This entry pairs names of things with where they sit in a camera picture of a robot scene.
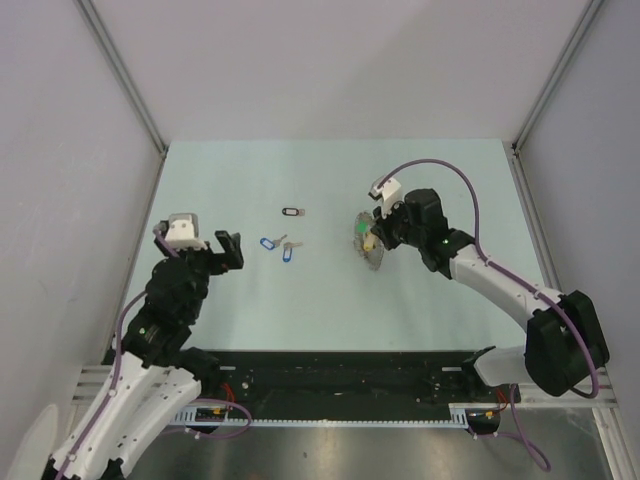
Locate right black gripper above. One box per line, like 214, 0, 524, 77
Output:
371, 198, 425, 252

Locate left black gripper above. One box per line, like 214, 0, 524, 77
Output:
156, 229, 242, 319

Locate brass key with tan tag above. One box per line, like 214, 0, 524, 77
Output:
363, 236, 376, 252

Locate green key tag with key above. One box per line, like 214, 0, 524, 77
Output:
356, 222, 369, 234

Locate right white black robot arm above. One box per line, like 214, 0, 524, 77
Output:
369, 179, 610, 401

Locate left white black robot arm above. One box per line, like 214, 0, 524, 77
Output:
42, 223, 244, 479

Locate blue key tag left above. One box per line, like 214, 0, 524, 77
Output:
259, 234, 288, 251

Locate blue key tag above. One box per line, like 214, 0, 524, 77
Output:
282, 242, 303, 263
259, 234, 288, 251

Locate blue key tag right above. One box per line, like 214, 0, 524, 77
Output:
282, 242, 303, 263

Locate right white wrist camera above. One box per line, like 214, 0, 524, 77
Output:
368, 177, 402, 218

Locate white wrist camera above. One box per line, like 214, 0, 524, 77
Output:
368, 177, 402, 218
153, 213, 207, 252

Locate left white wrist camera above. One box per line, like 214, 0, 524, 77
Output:
153, 213, 207, 252

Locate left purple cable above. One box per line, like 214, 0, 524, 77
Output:
52, 229, 251, 480

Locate purple cable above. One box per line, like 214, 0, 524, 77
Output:
52, 229, 251, 480
377, 158, 601, 471

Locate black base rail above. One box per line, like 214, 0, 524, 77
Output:
208, 350, 510, 406

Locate white slotted cable duct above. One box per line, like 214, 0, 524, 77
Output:
169, 402, 496, 429

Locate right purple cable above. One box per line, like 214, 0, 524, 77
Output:
377, 158, 601, 471

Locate aluminium side rail right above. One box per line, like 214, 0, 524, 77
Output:
504, 142, 624, 479

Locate left aluminium frame post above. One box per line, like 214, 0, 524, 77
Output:
73, 0, 168, 158

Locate aluminium frame post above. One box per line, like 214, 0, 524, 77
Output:
510, 0, 608, 154
73, 0, 168, 158

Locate right aluminium frame post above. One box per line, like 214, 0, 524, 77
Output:
510, 0, 608, 154

